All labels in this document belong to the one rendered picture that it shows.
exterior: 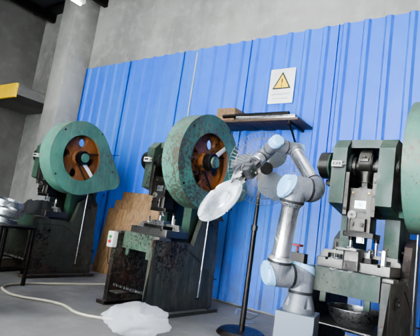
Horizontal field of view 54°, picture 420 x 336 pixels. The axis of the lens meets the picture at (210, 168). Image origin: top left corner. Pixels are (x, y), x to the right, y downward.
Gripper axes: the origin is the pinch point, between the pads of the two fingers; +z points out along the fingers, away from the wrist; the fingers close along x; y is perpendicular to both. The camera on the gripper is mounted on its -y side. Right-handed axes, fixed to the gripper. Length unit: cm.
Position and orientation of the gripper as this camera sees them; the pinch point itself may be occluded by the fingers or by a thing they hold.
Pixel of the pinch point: (232, 183)
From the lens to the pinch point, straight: 221.5
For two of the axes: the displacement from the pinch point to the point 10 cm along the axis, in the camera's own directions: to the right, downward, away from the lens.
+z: -6.3, 5.6, -5.4
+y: 6.4, -0.2, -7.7
